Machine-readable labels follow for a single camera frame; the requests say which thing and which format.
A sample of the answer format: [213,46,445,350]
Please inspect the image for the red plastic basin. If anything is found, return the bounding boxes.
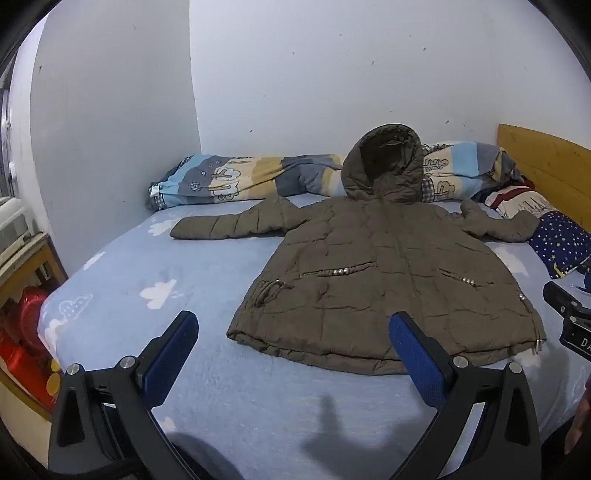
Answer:
[0,285,62,412]

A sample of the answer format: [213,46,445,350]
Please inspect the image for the wooden headboard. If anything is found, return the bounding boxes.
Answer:
[496,123,591,217]

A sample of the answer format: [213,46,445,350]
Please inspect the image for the patchwork cartoon print quilt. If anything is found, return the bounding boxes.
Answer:
[147,141,525,213]

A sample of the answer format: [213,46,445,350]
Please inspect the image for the light blue cloud print bedsheet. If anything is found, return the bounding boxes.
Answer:
[37,191,591,480]

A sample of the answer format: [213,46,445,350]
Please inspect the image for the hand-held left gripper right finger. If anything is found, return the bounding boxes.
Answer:
[388,311,543,480]

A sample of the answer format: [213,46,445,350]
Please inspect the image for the wooden side table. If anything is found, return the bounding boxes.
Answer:
[0,233,70,421]

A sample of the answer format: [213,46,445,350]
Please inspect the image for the person's right forearm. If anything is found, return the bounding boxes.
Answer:
[564,369,591,462]

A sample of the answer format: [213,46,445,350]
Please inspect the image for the star and stripe print pillow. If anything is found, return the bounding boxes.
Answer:
[480,185,591,280]

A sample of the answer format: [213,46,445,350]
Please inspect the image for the white ribbed appliance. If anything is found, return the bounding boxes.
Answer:
[0,196,38,274]

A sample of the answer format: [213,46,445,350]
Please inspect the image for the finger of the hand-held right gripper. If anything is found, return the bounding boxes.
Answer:
[542,280,584,320]

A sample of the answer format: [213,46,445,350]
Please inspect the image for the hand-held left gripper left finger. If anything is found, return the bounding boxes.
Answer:
[48,310,200,480]

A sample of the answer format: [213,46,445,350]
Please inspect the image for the olive quilted hooded jacket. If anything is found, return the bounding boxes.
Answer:
[169,123,548,376]

